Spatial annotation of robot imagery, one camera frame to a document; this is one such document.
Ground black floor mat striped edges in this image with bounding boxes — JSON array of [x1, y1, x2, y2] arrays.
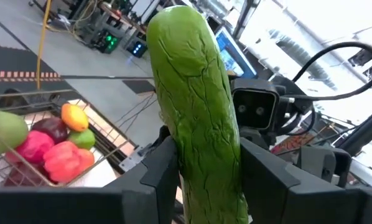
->
[[0, 43, 64, 94]]

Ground large light green pear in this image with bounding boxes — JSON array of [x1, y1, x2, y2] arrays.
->
[[0, 105, 29, 156]]

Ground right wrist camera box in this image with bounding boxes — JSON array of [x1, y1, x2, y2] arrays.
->
[[231, 77, 281, 131]]

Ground green cucumber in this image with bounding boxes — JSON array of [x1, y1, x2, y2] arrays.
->
[[145, 4, 249, 224]]

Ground orange bell pepper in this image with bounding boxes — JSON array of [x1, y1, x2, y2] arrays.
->
[[42, 141, 96, 184]]

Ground black device blue lights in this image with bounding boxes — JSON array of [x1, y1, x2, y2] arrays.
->
[[126, 41, 149, 59]]

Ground small black floor mat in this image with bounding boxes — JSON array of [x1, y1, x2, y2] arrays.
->
[[122, 79, 157, 95]]

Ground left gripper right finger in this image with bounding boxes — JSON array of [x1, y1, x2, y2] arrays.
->
[[240, 136, 369, 224]]

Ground desk monitor screen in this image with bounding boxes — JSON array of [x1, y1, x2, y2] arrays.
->
[[215, 26, 258, 79]]

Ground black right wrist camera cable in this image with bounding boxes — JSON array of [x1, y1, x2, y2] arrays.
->
[[279, 41, 372, 103]]

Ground yellow hanging cable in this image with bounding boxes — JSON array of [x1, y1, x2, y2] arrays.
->
[[35, 0, 53, 90]]

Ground black wire basket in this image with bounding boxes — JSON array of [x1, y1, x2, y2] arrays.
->
[[0, 88, 137, 191]]

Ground yellow orange mango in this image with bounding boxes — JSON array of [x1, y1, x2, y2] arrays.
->
[[60, 103, 90, 133]]

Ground black computer green lights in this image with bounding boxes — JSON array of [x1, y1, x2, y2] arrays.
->
[[91, 29, 122, 54]]

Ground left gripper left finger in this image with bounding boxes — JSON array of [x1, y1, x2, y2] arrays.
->
[[104, 136, 180, 224]]

